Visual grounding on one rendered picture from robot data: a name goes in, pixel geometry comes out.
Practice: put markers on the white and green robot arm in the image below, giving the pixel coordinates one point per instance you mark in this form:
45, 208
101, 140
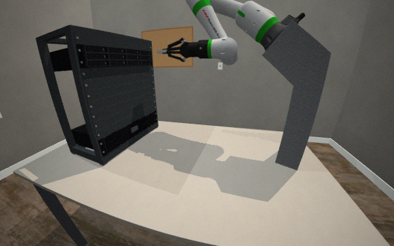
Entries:
258, 22

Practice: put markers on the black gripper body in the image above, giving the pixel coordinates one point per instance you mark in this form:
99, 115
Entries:
190, 49

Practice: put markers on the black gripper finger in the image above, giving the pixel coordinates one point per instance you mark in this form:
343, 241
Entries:
173, 52
182, 40

